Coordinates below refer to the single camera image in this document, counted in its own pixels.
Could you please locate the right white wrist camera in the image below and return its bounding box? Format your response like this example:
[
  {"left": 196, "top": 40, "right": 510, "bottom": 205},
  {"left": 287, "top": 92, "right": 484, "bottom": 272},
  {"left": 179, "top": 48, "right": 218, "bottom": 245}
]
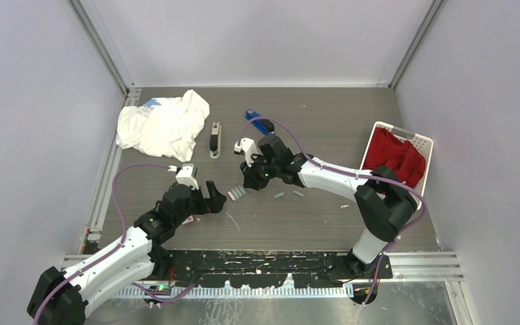
[{"left": 233, "top": 137, "right": 259, "bottom": 167}]

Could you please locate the red cloth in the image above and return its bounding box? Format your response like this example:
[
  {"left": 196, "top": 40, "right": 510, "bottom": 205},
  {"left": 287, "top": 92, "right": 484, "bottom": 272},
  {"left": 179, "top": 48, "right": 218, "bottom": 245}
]
[{"left": 362, "top": 128, "right": 427, "bottom": 188}]

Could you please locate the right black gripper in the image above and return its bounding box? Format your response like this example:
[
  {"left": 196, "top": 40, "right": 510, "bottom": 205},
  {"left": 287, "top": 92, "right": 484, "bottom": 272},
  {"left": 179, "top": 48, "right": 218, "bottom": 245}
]
[{"left": 240, "top": 152, "right": 280, "bottom": 191}]

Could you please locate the white crumpled t-shirt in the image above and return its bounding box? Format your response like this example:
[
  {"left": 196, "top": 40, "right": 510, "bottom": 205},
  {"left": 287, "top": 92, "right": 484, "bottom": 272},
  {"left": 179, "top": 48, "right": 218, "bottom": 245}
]
[{"left": 116, "top": 89, "right": 210, "bottom": 163}]

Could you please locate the staple box lid sleeve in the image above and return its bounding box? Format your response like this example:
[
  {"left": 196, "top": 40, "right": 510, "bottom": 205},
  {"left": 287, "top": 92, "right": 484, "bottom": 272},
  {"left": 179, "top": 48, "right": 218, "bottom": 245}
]
[{"left": 182, "top": 215, "right": 194, "bottom": 225}]

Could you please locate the blue black stapler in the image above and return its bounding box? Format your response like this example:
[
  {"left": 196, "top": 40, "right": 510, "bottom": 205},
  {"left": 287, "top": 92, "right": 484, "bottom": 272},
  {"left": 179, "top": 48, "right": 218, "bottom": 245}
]
[{"left": 245, "top": 110, "right": 275, "bottom": 135}]

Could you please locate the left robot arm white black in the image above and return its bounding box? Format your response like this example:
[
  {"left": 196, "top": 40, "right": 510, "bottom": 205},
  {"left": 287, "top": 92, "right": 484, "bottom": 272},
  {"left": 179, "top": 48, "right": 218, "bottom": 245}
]
[{"left": 26, "top": 181, "right": 227, "bottom": 324}]

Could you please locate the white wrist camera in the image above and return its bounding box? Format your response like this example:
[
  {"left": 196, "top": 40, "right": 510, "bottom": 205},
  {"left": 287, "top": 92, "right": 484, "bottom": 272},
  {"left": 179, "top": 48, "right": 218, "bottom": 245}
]
[
  {"left": 167, "top": 163, "right": 200, "bottom": 190},
  {"left": 233, "top": 137, "right": 259, "bottom": 167}
]

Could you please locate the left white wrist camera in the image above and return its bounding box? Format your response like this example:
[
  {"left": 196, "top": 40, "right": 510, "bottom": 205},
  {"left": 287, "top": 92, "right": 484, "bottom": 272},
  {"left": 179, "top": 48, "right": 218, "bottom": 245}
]
[{"left": 167, "top": 163, "right": 200, "bottom": 190}]

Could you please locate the white perforated cable rail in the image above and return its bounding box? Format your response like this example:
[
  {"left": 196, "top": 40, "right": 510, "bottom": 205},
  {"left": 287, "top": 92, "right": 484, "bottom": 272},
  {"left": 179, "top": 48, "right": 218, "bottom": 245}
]
[{"left": 72, "top": 285, "right": 355, "bottom": 300}]

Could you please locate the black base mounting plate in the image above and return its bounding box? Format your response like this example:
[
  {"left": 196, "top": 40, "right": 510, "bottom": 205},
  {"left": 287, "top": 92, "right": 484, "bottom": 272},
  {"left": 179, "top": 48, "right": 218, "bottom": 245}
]
[{"left": 147, "top": 250, "right": 393, "bottom": 288}]

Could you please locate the white plastic basket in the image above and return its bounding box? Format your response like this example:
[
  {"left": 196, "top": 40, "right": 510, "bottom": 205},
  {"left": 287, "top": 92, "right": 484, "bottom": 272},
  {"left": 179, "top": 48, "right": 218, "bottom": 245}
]
[{"left": 360, "top": 121, "right": 433, "bottom": 194}]

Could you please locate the box of staples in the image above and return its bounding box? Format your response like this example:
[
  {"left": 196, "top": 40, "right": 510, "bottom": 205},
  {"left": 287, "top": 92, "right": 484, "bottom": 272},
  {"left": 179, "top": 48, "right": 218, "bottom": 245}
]
[{"left": 227, "top": 185, "right": 246, "bottom": 201}]

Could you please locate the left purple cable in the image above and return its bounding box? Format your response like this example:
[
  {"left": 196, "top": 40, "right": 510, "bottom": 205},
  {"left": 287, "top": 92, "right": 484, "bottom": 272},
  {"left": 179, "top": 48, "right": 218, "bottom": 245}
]
[{"left": 33, "top": 163, "right": 175, "bottom": 325}]

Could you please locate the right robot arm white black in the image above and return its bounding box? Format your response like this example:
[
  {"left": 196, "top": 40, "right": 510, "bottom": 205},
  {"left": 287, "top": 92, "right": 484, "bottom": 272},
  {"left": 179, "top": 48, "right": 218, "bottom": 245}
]
[{"left": 234, "top": 134, "right": 418, "bottom": 278}]

